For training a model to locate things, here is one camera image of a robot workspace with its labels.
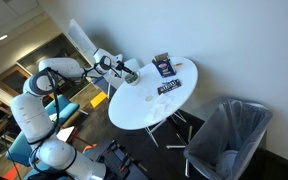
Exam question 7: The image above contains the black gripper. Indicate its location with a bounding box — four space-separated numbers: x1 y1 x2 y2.
115 61 130 72

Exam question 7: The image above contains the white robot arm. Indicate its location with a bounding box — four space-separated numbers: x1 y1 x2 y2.
10 48 123 180

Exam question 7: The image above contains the green and white mug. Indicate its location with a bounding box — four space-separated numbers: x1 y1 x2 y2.
124 71 140 86

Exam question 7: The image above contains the blue pasta box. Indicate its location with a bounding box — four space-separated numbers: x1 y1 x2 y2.
152 53 176 78

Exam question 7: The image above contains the round white table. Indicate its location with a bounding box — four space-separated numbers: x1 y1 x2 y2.
108 57 198 144

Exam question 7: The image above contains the brown candy box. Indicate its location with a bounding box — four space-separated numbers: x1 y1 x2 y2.
157 79 181 95

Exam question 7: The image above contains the crumpled white tissue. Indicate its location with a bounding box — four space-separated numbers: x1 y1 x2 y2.
145 94 173 123

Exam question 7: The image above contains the black tool case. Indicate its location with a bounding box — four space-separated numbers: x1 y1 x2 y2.
96 140 148 180

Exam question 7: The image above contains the trash bin with bag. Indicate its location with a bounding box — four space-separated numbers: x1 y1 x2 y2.
183 99 272 180

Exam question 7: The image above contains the teal chair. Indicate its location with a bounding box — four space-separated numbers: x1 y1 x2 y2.
6 94 80 166

